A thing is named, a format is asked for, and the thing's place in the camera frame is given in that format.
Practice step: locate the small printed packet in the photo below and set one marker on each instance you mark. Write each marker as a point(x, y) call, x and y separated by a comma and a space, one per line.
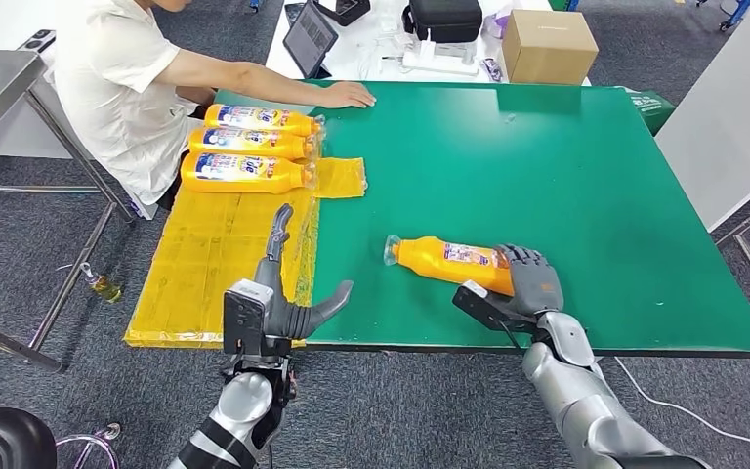
point(491, 69)

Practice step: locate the black tablet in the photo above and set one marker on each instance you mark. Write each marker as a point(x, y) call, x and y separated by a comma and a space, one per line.
point(310, 37)

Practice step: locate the orange detergent bottle clear cap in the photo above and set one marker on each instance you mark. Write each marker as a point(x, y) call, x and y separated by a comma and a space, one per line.
point(252, 142)
point(258, 118)
point(245, 175)
point(446, 262)

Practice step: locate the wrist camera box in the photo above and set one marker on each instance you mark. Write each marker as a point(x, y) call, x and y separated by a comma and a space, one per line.
point(485, 304)
point(245, 320)

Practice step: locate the green table mat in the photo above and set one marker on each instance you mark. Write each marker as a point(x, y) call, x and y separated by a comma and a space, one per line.
point(608, 226)

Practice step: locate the black carrying case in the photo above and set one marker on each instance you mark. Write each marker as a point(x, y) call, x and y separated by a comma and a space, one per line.
point(445, 19)

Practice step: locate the brown cardboard box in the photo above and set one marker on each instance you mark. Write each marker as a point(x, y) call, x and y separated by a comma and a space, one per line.
point(550, 46)

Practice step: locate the yellow taped cardboard mat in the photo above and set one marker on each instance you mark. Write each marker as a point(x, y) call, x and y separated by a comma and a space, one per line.
point(220, 259)

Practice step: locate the white power strip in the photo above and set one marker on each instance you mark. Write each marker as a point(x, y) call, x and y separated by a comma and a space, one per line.
point(440, 61)

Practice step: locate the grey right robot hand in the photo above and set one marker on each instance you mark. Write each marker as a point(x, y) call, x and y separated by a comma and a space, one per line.
point(533, 285)

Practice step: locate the person's right forearm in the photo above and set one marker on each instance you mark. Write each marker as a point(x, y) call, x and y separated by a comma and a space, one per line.
point(278, 83)

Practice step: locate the person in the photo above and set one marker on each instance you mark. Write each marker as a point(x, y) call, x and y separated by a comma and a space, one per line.
point(116, 84)

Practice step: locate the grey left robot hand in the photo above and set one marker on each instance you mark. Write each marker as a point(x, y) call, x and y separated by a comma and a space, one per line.
point(284, 311)

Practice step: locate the blue wheeled frame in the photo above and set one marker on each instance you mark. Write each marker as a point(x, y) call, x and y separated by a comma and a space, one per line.
point(734, 13)

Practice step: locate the black device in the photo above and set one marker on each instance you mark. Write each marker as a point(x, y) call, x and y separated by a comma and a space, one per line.
point(346, 10)

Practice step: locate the small glass bottle yellow liquid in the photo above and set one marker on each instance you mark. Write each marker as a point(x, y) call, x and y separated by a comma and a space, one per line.
point(103, 288)

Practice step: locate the black ribbed round stool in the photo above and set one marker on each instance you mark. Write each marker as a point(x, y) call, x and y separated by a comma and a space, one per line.
point(0, 443)

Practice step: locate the person's right hand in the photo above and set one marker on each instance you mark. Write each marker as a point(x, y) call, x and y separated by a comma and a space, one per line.
point(349, 96)

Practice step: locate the white table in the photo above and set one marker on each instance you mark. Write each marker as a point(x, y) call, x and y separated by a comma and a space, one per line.
point(362, 58)

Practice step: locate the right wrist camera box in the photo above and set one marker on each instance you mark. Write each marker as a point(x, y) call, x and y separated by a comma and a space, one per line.
point(485, 304)

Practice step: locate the purple tissue pack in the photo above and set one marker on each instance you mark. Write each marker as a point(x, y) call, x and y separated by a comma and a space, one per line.
point(496, 24)

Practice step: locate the green bag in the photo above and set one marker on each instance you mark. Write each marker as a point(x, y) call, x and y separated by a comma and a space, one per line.
point(650, 107)

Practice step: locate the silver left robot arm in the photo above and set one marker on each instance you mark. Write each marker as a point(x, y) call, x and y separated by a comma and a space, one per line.
point(236, 421)

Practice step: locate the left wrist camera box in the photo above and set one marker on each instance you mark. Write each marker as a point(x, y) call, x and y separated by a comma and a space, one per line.
point(245, 320)

